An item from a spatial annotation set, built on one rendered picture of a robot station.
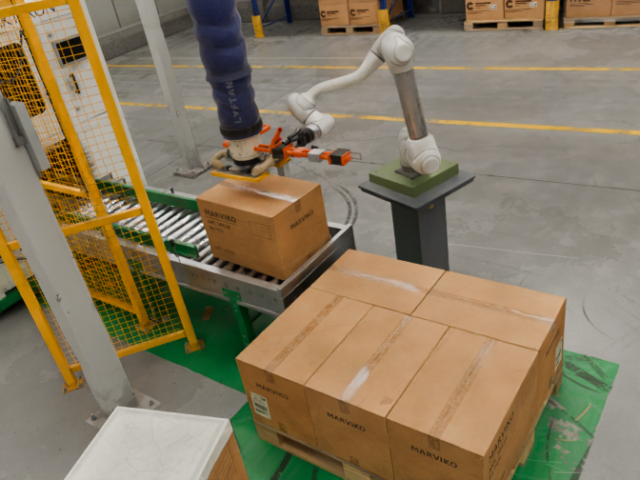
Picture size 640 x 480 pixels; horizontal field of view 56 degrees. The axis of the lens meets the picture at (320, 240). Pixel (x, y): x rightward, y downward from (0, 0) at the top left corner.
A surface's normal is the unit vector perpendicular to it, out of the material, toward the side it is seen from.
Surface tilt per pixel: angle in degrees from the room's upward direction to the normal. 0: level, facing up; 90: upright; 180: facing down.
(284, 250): 90
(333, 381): 0
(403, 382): 0
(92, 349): 90
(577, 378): 0
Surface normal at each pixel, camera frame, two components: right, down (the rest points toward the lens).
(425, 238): 0.60, 0.33
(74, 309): 0.81, 0.18
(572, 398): -0.16, -0.85
